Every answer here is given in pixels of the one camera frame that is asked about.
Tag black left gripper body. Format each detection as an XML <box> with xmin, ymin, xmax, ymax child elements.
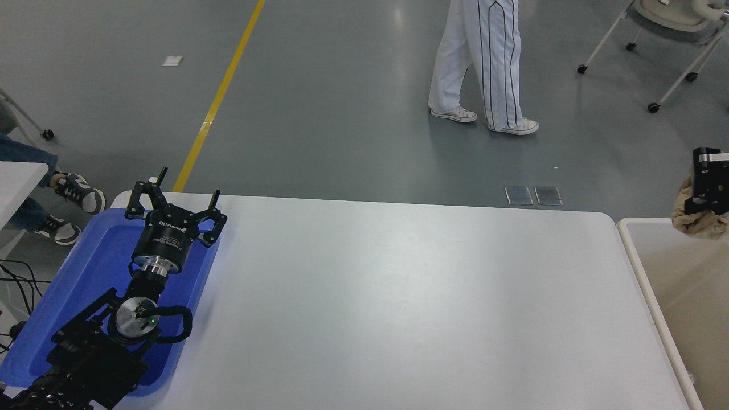
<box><xmin>132</xmin><ymin>208</ymin><xmax>200</xmax><ymax>272</ymax></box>

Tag tan paper ball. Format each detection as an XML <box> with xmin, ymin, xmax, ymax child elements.
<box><xmin>671</xmin><ymin>175</ymin><xmax>729</xmax><ymax>240</ymax></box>

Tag seated person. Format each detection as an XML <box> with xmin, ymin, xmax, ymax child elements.
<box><xmin>0</xmin><ymin>132</ymin><xmax>107</xmax><ymax>246</ymax></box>

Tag blue plastic tray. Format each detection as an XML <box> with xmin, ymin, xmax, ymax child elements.
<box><xmin>0</xmin><ymin>208</ymin><xmax>222</xmax><ymax>397</ymax></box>

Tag grey chair leg with caster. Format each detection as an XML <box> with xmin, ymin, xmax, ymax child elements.
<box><xmin>0</xmin><ymin>88</ymin><xmax>55</xmax><ymax>141</ymax></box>

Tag large pale bin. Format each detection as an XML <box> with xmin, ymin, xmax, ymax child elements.
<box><xmin>617</xmin><ymin>218</ymin><xmax>729</xmax><ymax>410</ymax></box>

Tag small white side table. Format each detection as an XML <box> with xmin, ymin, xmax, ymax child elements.
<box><xmin>0</xmin><ymin>161</ymin><xmax>50</xmax><ymax>258</ymax></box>

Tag white wheeled chair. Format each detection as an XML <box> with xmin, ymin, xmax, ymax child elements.
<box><xmin>576</xmin><ymin>0</ymin><xmax>729</xmax><ymax>114</ymax></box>

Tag standing person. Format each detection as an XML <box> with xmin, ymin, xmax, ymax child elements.
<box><xmin>427</xmin><ymin>0</ymin><xmax>540</xmax><ymax>136</ymax></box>

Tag black cable loops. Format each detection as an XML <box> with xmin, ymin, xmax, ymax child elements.
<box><xmin>0</xmin><ymin>259</ymin><xmax>44</xmax><ymax>317</ymax></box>

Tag black cable plug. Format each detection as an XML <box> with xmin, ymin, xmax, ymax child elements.
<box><xmin>0</xmin><ymin>320</ymin><xmax>28</xmax><ymax>352</ymax></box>

